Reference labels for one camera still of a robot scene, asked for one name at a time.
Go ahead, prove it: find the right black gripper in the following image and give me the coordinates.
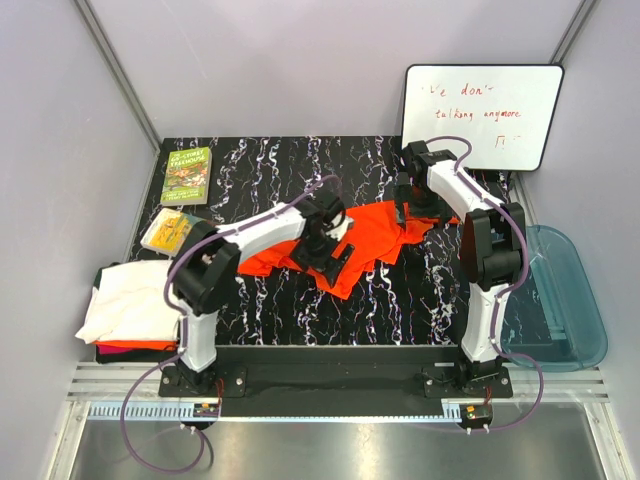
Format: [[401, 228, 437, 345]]
[[393, 183, 452, 229]]

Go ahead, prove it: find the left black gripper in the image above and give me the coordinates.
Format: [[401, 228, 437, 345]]
[[290, 229, 353, 286]]

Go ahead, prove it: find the orange t shirt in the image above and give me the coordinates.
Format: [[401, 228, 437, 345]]
[[95, 340, 178, 351], [238, 201, 437, 300]]

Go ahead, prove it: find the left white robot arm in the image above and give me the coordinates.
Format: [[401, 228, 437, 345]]
[[163, 192, 355, 396]]

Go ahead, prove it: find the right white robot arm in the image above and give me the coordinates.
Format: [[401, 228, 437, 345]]
[[394, 140, 529, 397]]

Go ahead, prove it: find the black marbled table mat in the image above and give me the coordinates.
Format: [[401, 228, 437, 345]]
[[137, 136, 468, 346]]

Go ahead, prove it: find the white dry erase board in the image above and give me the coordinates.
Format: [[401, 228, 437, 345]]
[[401, 65, 564, 172]]

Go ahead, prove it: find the green treehouse book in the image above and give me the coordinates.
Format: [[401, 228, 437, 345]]
[[160, 147, 212, 207]]

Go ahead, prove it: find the yellow small book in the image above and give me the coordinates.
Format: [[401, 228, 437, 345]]
[[141, 208, 201, 257]]

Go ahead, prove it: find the orange folded t shirt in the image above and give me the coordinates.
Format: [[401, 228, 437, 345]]
[[95, 340, 178, 351]]

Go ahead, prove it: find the white folded t shirt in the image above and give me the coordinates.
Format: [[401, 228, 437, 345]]
[[75, 260, 179, 344]]

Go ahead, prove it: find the teal plastic bin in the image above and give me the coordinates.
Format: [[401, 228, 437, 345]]
[[501, 225, 608, 373]]

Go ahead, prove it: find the dark folded t shirt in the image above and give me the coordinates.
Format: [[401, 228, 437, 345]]
[[95, 347, 176, 364]]

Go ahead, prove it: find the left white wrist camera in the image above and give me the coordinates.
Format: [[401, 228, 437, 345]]
[[325, 214, 354, 242]]

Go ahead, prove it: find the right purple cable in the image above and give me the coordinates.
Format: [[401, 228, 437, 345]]
[[424, 135, 546, 436]]

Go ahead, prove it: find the purple cable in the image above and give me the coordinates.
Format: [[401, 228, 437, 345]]
[[119, 174, 341, 476], [424, 135, 546, 436]]

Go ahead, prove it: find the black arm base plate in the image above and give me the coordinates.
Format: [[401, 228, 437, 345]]
[[159, 346, 513, 399]]

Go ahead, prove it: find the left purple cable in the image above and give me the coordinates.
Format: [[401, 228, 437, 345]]
[[119, 174, 341, 476]]

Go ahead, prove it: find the grey cable duct rail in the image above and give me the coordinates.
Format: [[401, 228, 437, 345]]
[[88, 401, 220, 422]]

